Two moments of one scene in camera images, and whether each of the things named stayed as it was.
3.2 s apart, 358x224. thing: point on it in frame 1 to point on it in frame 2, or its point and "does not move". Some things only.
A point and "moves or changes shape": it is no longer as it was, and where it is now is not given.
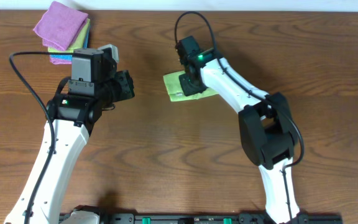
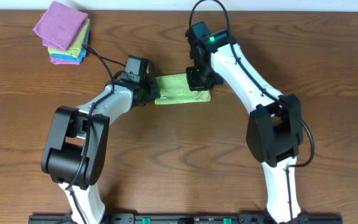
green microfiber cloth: (174, 90) moves or changes shape
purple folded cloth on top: (59, 25) does not move
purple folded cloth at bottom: (59, 61) does not move
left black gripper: (125, 84) to (151, 90)
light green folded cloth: (78, 43) does not move
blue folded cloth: (69, 56) does not move
